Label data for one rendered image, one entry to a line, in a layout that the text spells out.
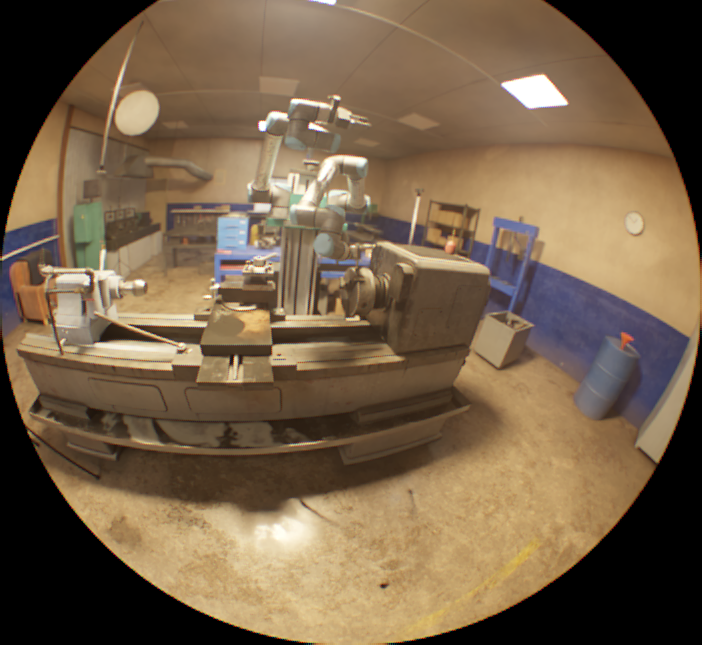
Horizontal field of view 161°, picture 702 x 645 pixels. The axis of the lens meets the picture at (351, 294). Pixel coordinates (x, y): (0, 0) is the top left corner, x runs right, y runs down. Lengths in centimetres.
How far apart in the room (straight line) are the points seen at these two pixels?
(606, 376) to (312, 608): 325
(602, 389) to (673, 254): 193
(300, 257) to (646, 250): 421
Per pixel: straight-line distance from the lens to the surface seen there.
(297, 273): 233
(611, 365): 333
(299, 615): 153
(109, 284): 140
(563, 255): 425
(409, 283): 114
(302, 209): 107
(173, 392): 130
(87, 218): 511
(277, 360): 108
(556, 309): 426
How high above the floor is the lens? 152
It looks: 20 degrees down
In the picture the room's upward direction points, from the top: 9 degrees clockwise
